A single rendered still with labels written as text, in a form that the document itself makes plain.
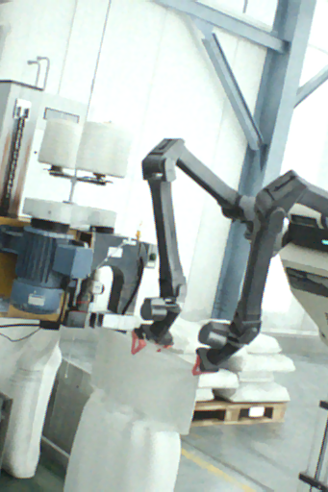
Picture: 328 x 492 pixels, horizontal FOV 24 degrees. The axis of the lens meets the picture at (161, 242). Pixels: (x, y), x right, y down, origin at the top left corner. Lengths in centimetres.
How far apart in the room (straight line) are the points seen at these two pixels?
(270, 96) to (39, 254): 657
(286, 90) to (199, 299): 242
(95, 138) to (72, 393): 132
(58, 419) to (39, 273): 122
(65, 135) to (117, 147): 28
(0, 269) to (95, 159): 46
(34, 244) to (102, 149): 35
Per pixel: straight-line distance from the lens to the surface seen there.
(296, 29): 859
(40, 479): 305
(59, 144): 260
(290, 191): 191
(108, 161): 237
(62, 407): 340
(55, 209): 227
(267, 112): 865
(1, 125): 247
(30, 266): 231
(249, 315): 210
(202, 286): 848
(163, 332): 239
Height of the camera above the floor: 148
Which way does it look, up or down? 3 degrees down
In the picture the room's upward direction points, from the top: 12 degrees clockwise
